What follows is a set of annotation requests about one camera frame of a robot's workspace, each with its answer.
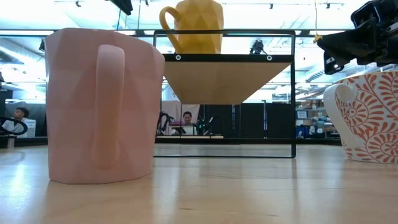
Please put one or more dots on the workbench with small robot arms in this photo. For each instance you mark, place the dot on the workbench with small robot arms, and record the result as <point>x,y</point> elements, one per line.
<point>203,126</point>

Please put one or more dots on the white mug red leaf pattern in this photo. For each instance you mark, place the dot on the white mug red leaf pattern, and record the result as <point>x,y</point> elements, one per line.
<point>373,124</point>

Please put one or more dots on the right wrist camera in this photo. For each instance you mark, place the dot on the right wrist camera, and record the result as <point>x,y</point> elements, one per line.
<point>365,15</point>

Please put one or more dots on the storage shelf with boxes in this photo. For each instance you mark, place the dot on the storage shelf with boxes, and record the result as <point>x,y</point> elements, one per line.
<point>314,124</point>

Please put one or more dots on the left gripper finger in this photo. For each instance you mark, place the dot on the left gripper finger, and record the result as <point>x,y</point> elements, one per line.
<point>124,4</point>

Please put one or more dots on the pink faceted mug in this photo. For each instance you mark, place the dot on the pink faceted mug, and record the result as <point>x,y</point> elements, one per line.
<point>77,109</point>

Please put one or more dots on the pink partition board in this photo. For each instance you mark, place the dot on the pink partition board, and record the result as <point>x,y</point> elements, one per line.
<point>172,109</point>

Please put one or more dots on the wooden shelf black metal frame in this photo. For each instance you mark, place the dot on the wooden shelf black metal frame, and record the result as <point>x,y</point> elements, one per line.
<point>217,81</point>

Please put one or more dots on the yellow faceted mug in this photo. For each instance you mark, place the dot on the yellow faceted mug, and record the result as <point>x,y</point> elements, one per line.
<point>199,28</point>

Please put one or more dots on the small black camera rig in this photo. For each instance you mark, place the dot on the small black camera rig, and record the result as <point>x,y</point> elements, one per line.
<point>257,47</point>

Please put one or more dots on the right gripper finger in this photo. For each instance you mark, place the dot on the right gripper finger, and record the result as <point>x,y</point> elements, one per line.
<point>342,43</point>
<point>337,67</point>

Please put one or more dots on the black partition panel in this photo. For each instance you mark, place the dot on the black partition panel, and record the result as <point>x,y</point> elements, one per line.
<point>252,121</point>

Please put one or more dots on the person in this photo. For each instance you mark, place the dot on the person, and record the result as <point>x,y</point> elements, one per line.
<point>21,113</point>
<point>187,118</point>

